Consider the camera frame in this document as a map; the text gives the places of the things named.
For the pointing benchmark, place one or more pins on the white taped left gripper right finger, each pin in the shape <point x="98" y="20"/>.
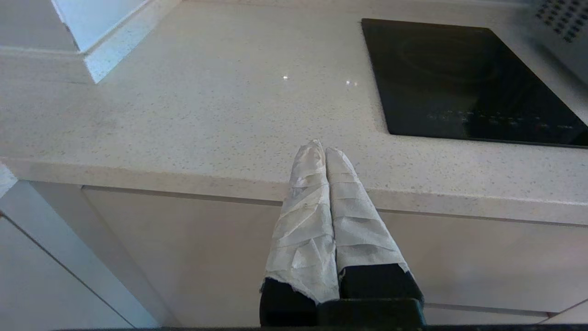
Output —
<point x="363" y="234"/>

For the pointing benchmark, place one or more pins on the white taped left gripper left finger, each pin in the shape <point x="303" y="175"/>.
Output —
<point x="303" y="239"/>

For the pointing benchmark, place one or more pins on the silver microwave oven housing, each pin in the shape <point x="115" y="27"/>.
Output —
<point x="567" y="27"/>

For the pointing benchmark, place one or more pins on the beige cabinet front panel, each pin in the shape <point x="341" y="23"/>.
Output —
<point x="193" y="253"/>
<point x="496" y="318"/>

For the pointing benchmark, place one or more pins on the black glass induction cooktop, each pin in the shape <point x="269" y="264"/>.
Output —
<point x="459" y="82"/>

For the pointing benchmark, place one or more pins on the white cabinet filler panel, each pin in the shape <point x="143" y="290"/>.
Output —
<point x="92" y="257"/>

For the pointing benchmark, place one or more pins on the white cabinet door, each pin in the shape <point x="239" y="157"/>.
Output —
<point x="36" y="285"/>

